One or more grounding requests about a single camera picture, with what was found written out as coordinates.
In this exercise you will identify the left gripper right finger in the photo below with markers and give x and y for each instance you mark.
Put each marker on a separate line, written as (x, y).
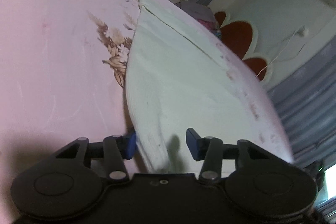
(208, 150)

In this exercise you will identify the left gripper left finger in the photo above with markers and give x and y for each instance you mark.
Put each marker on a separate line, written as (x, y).
(118, 153)

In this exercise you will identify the white cloth garment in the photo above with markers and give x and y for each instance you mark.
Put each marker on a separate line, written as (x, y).
(177, 79)

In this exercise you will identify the stack of folded clothes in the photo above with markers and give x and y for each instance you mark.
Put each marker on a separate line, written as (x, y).
(202, 14)

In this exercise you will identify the red white heart headboard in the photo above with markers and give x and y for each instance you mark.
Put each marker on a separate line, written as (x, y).
(241, 37)

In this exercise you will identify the pink floral bed sheet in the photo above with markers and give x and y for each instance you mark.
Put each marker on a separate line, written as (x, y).
(63, 76)

